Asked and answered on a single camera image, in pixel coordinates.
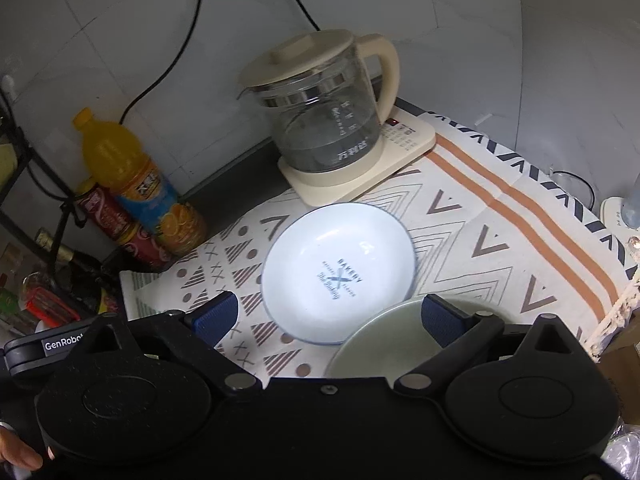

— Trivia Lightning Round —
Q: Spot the pale green bowl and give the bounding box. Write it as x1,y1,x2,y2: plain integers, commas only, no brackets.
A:
324,296,442,386

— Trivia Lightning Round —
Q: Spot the white plate Bakery print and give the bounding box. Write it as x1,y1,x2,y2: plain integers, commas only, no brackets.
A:
260,203,418,346

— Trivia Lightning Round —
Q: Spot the person's left hand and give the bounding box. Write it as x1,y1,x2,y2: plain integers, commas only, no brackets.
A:
0,422,43,471

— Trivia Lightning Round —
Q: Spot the large dark oil bottle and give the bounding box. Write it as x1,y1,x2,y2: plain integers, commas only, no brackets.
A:
51,243,120,321

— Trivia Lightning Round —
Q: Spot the red drink can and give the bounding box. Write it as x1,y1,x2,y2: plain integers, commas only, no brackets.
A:
116,222,174,270
76,178,134,245

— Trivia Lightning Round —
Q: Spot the cardboard box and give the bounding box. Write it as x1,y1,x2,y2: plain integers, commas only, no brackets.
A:
599,311,640,426

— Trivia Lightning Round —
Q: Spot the orange juice bottle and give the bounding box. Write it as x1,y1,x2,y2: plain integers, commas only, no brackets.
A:
73,107,206,257

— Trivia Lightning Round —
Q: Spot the white blender appliance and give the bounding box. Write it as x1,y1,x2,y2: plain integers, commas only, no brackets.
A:
600,176,640,244

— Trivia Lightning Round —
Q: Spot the beige kettle heating base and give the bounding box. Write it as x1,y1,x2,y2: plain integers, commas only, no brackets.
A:
278,106,436,207

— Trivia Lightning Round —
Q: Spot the black metal rack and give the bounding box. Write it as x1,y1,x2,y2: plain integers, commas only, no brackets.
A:
1,75,88,248

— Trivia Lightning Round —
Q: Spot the glass kettle with beige lid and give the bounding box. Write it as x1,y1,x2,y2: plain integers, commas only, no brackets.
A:
239,29,400,174

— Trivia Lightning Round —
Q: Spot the black power cable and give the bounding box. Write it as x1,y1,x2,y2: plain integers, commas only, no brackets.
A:
117,0,321,126

